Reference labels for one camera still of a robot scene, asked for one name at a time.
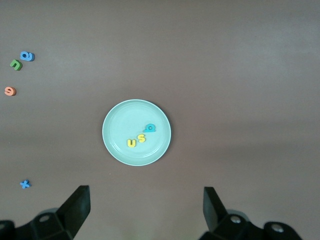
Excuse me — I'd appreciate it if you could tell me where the green plate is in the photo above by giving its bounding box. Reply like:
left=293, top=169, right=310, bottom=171
left=101, top=99, right=172, bottom=167

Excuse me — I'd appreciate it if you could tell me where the brown table cover sheet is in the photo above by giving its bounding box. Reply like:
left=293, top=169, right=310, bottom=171
left=0, top=0, right=320, bottom=240

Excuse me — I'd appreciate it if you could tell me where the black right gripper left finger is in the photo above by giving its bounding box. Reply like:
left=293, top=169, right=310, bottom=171
left=0, top=184, right=91, bottom=240

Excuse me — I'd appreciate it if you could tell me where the green letter u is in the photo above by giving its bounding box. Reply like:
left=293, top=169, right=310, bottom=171
left=9, top=59, right=23, bottom=71

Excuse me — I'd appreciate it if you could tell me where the blue letter a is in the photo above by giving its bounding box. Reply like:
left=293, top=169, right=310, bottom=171
left=19, top=51, right=35, bottom=62

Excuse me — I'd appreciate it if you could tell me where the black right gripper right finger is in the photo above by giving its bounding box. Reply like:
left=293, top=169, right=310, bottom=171
left=198, top=186, right=305, bottom=240

